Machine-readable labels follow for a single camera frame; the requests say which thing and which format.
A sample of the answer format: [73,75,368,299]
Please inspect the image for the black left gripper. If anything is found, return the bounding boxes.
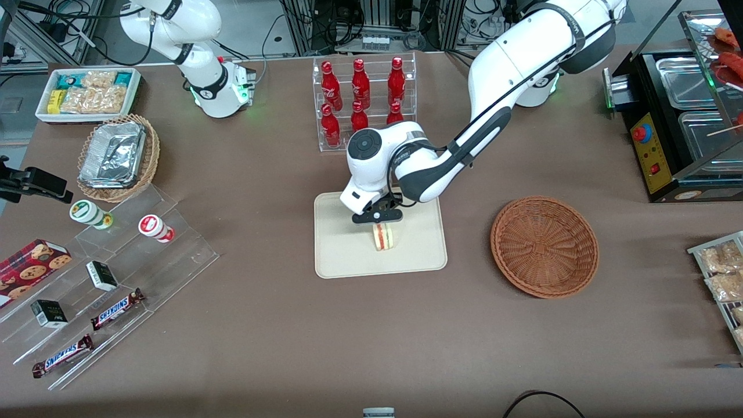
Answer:
[352,195,403,232]

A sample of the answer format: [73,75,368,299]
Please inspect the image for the beige plastic tray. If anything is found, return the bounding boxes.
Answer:
[313,192,448,279]

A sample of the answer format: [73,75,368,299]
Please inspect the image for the round brown wicker basket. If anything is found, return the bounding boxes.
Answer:
[490,196,600,300]

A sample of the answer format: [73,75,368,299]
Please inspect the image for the oval tan wicker basket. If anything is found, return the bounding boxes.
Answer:
[77,114,161,203]

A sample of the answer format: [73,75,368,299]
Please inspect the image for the tray of packaged snacks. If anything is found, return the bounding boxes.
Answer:
[687,231,743,355]

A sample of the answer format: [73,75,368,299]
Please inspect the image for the clear acrylic bottle rack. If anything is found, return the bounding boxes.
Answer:
[312,52,417,153]

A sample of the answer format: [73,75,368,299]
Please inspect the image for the clear acrylic step display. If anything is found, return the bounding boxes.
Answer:
[0,185,220,391]

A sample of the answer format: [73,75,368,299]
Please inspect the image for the red-lid white cup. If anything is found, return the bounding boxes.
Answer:
[138,214,175,243]

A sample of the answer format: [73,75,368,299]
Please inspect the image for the black food warmer machine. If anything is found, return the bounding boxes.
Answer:
[603,10,743,203]

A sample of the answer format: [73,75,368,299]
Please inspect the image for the silver foil container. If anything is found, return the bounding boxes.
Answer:
[79,121,147,189]

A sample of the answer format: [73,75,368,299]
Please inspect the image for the brown Snickers bar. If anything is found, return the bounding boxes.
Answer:
[91,289,146,331]
[32,334,94,379]

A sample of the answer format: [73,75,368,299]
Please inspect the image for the small black box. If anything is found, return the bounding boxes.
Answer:
[31,300,68,329]
[86,261,119,292]

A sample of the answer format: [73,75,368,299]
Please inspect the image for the green-lid white cup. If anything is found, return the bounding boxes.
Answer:
[70,200,113,230]

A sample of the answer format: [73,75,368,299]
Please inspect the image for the clear bag of crackers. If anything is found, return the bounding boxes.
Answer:
[81,71,117,89]
[61,87,127,114]

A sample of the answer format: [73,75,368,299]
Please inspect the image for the stainless steel pan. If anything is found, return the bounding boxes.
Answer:
[678,110,735,161]
[656,57,718,110]

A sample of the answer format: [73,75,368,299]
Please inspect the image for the white rectangular snack bin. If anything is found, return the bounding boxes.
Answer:
[35,67,142,125]

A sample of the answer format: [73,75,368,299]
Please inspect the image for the red cookie box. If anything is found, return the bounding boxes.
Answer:
[0,239,73,308]

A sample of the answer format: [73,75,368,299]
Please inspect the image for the orange fried food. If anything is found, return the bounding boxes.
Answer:
[714,26,743,88]

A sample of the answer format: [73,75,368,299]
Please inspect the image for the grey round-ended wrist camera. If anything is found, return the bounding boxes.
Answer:
[340,185,378,216]

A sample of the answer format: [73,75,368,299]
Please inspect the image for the aluminium frame rack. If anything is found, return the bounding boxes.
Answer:
[279,0,465,56]

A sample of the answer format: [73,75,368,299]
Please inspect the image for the black cable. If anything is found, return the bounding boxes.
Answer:
[503,391,586,418]

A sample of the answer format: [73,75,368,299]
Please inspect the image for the black camera clamp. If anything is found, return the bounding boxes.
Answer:
[0,156,74,204]

